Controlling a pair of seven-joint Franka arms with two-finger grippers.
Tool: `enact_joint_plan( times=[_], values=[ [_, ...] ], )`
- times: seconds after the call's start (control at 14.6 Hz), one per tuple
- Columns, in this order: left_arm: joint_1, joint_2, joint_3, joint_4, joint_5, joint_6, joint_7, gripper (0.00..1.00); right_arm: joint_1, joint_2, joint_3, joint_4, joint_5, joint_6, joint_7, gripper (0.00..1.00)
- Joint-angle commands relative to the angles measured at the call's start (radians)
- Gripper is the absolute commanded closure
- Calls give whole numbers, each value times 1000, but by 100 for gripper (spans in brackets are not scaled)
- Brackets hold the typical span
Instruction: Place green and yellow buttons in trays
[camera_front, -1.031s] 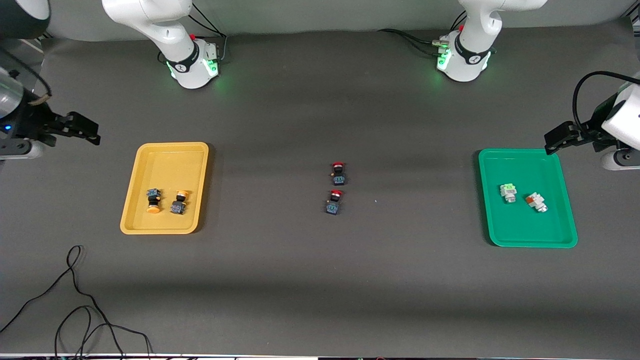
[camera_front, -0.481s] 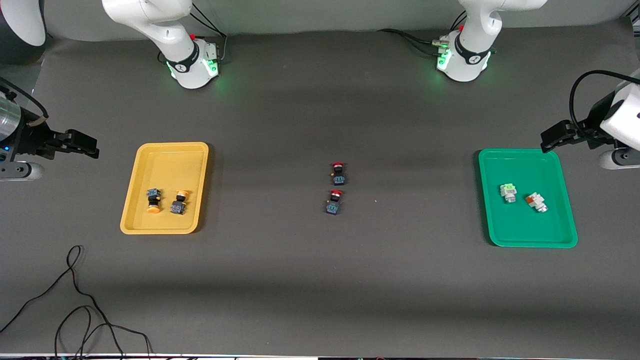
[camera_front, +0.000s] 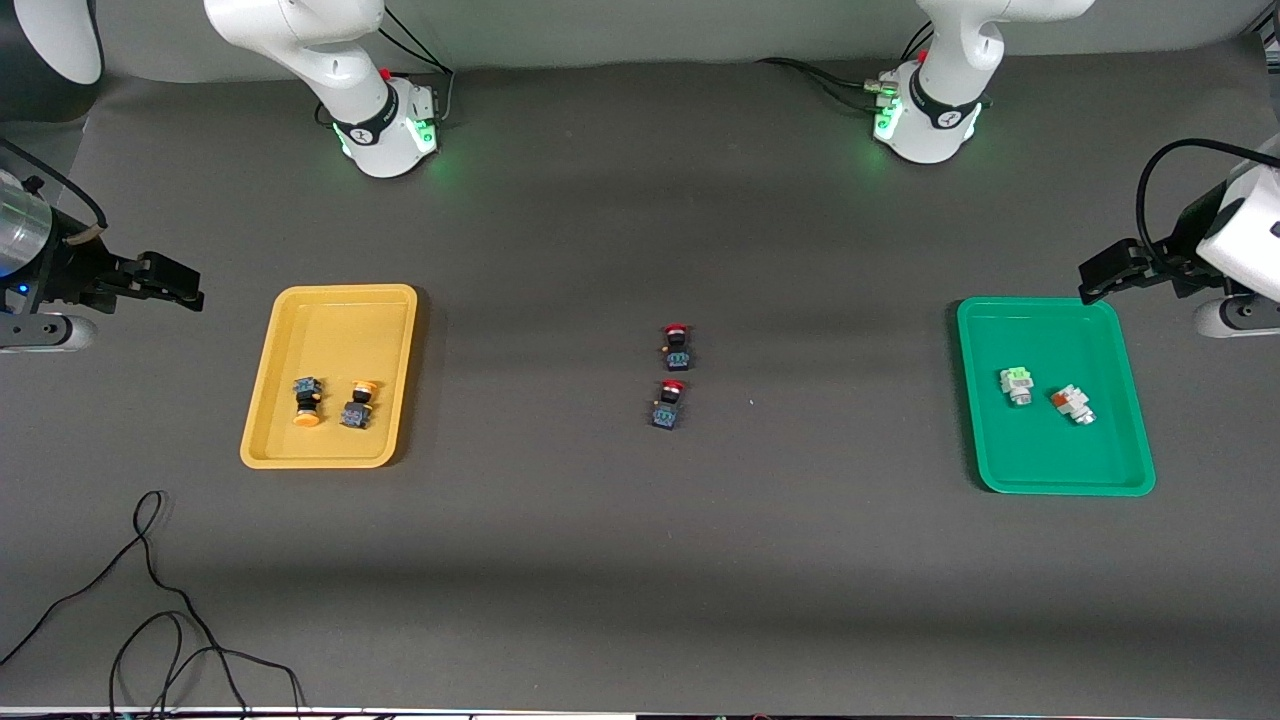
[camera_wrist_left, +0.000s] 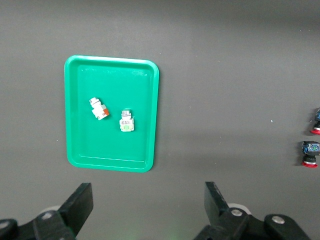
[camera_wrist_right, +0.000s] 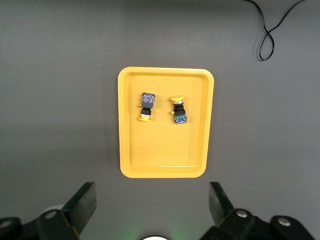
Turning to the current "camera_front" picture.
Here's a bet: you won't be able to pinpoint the white button with orange mark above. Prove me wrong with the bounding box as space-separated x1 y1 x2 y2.
1050 384 1098 426

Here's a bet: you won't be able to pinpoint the yellow plastic tray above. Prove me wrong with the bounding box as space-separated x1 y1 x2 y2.
240 284 419 470

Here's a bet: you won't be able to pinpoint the green plastic tray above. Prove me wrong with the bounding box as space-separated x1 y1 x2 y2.
956 296 1157 497

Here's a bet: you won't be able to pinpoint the dark grey table mat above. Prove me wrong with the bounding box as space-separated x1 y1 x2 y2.
0 50 1280 713

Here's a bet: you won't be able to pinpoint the loose black cable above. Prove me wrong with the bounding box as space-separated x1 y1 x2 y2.
0 490 306 720

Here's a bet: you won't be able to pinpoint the black right arm base cable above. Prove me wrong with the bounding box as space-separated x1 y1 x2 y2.
360 0 457 126

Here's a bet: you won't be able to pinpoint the black arm base cable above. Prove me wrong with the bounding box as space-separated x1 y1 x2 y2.
360 0 457 126
755 55 891 111

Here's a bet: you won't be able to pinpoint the black left arm base cable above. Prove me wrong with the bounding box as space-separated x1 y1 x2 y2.
755 55 891 111

